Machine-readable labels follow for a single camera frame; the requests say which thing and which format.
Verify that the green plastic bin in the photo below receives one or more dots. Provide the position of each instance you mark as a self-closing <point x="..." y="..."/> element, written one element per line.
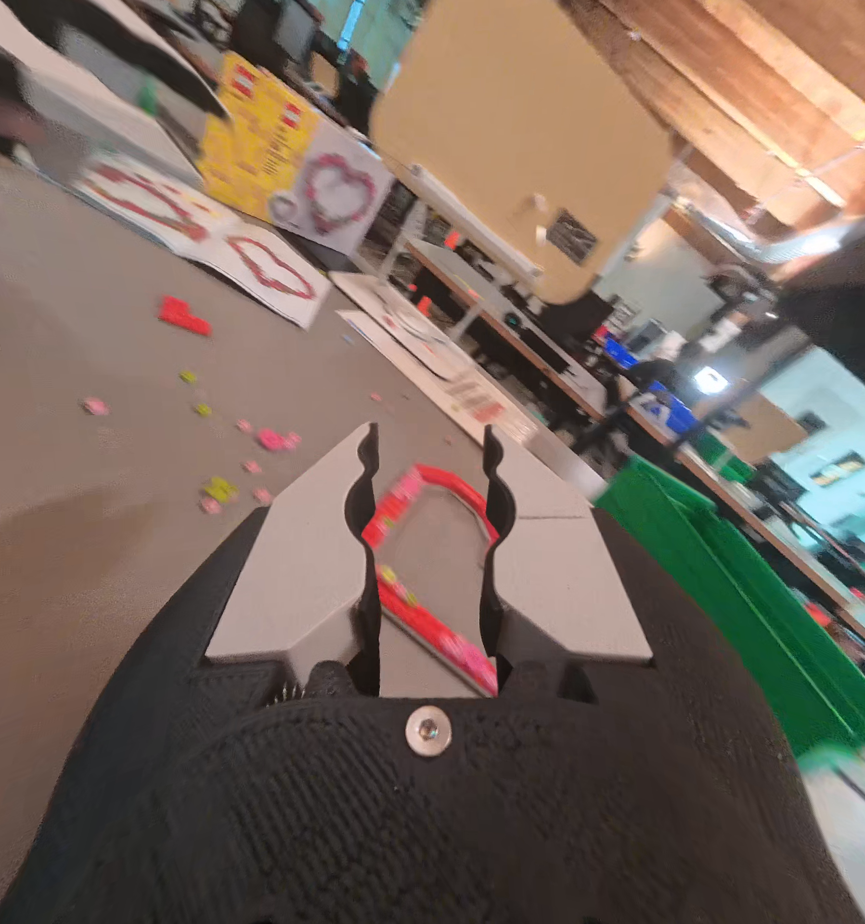
<point x="663" y="577"/>
<point x="721" y="570"/>

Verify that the white printed sheet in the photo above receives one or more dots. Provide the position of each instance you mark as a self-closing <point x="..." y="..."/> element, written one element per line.
<point x="403" y="325"/>

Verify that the scattered small lego pieces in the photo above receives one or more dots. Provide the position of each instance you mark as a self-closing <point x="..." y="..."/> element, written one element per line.
<point x="273" y="439"/>

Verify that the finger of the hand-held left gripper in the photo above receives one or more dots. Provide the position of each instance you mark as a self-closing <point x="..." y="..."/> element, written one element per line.
<point x="158" y="29"/>
<point x="107" y="123"/>

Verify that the blue plastic bin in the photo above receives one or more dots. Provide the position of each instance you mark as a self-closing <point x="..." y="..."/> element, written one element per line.
<point x="667" y="404"/>

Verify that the red lego plate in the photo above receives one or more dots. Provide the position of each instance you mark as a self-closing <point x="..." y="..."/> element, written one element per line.
<point x="183" y="315"/>

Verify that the long workshop table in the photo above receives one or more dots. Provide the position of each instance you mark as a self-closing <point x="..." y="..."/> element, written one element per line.
<point x="764" y="520"/>
<point x="490" y="303"/>

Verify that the red heart lego frame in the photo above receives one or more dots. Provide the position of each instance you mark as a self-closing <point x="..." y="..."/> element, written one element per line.
<point x="432" y="624"/>

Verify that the open lego instruction booklet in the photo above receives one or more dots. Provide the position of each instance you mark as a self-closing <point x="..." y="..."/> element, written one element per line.
<point x="208" y="245"/>

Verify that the yellow lego set box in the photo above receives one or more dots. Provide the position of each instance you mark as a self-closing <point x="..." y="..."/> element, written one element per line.
<point x="280" y="144"/>

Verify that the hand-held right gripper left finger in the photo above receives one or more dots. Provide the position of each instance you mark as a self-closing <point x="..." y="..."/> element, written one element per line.
<point x="295" y="577"/>

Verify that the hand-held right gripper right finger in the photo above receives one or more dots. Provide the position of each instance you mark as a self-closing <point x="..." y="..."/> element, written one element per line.
<point x="569" y="585"/>

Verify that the large cardboard panel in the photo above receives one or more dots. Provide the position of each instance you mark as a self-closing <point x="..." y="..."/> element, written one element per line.
<point x="519" y="130"/>

